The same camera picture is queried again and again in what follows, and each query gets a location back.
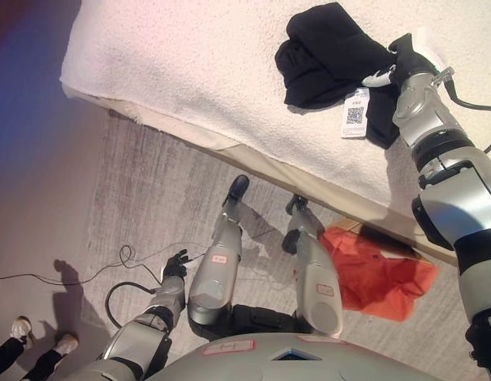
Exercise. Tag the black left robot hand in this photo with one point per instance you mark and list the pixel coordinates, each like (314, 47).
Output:
(175, 266)

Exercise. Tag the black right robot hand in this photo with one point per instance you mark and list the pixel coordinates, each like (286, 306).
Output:
(410, 63)

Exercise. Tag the black garment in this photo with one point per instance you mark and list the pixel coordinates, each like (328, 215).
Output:
(329, 59)

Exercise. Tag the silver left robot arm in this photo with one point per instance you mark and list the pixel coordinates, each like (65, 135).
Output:
(150, 333)

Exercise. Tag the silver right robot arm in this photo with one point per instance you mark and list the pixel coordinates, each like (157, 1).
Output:
(452, 182)

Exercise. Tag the beige upholstered bed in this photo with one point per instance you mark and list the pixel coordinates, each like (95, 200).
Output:
(237, 152)

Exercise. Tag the white textured bed throw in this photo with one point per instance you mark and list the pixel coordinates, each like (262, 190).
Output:
(190, 71)

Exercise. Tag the silver left robot leg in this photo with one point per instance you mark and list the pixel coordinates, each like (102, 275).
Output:
(217, 270)

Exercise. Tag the silver robot leg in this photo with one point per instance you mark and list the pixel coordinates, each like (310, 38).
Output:
(317, 285)
(217, 270)

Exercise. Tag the white QR code tag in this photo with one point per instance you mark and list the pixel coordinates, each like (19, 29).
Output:
(354, 115)

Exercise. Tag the grey floor rug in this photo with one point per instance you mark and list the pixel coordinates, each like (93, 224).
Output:
(150, 190)

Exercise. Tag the red-edged handwritten torso label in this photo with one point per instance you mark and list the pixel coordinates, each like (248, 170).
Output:
(229, 347)

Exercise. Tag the white sneaker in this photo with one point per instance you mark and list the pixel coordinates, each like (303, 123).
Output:
(66, 343)
(21, 327)

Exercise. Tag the silver right robot leg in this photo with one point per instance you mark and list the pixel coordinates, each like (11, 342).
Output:
(317, 285)

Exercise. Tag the red-edged blank torso label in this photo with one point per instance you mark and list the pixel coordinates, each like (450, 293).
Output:
(321, 339)

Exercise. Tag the black trouser leg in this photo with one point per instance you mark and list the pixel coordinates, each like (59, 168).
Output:
(5, 353)
(41, 365)

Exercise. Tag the orange polo shirt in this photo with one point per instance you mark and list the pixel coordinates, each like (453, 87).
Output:
(368, 278)

